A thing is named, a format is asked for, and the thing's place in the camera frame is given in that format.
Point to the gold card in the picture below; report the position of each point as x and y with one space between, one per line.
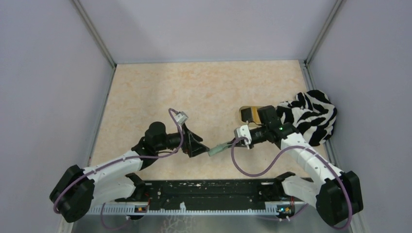
255 115

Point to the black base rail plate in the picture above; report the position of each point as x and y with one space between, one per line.
233 195

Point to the zebra striped cloth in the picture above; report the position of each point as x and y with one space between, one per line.
312 114

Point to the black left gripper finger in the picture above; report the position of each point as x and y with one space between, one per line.
198 148
192 137

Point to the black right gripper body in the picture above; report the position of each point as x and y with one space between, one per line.
259 136

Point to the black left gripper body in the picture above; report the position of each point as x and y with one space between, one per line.
186 146

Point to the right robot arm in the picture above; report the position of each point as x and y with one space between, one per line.
335 194

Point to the cream oval card tray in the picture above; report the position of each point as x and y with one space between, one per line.
245 114

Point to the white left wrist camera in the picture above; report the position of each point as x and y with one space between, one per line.
181 118

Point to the green card holder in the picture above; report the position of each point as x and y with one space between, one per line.
219 148

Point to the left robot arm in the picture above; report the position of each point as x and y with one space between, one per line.
80 189

